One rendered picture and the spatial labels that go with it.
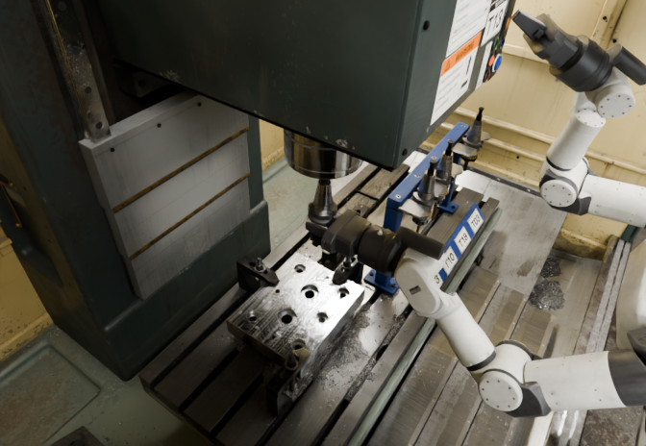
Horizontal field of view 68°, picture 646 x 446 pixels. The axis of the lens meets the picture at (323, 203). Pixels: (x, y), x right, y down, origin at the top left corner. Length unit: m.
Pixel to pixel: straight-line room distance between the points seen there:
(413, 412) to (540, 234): 0.87
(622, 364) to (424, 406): 0.61
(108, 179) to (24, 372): 0.86
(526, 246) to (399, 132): 1.28
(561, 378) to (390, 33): 0.65
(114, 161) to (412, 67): 0.73
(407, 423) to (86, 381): 0.98
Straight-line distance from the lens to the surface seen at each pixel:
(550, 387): 0.98
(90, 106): 1.09
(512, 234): 1.92
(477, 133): 1.48
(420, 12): 0.61
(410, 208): 1.21
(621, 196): 1.27
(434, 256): 0.94
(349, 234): 1.00
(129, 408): 1.60
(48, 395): 1.76
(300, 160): 0.88
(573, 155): 1.21
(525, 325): 1.72
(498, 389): 0.98
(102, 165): 1.14
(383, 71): 0.65
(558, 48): 1.00
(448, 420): 1.42
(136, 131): 1.16
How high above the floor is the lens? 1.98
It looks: 40 degrees down
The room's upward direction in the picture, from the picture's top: 2 degrees clockwise
